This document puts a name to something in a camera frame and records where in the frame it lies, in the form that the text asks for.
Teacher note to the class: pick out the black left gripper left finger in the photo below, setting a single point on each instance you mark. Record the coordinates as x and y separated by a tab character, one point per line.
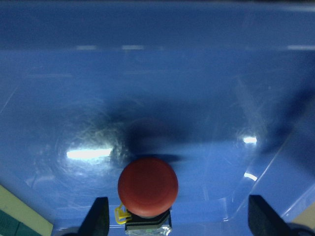
96	222

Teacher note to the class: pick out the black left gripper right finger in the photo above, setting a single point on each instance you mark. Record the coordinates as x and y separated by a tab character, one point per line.
263	220

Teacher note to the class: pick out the red emergency stop button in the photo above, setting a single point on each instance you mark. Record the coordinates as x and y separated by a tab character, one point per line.
147	188

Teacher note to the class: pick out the blue plastic tray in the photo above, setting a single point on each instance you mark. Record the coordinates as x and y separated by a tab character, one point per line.
224	91

